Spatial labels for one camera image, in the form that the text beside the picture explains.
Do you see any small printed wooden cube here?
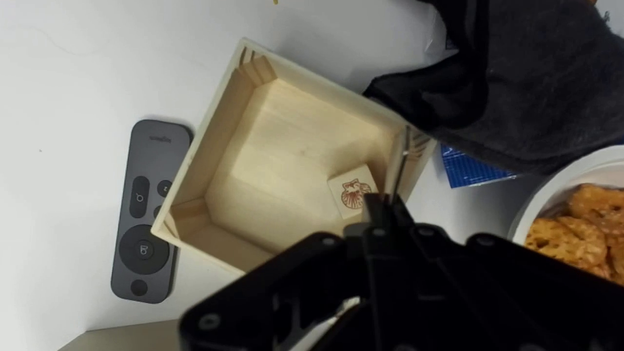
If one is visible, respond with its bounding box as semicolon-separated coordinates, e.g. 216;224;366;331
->
325;162;380;216

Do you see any blue zip bag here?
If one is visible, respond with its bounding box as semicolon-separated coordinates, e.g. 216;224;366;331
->
438;142;522;191

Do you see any black cloth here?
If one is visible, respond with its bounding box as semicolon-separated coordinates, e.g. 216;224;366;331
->
360;0;624;177

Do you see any grey remote control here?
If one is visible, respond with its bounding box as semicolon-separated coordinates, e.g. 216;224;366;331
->
109;117;195;306

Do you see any wooden shape sorter cube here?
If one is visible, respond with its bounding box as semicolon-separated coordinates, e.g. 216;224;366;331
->
56;316;191;351

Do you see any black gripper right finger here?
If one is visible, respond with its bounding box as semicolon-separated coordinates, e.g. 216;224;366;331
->
388;199;624;351

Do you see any white bowl of pretzels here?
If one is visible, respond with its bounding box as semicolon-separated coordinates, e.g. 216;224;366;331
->
505;142;624;288

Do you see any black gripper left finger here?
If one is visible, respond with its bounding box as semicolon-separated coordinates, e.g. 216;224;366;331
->
177;193;395;351

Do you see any open wooden box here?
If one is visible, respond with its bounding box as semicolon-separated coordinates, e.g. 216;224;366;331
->
148;37;438;275

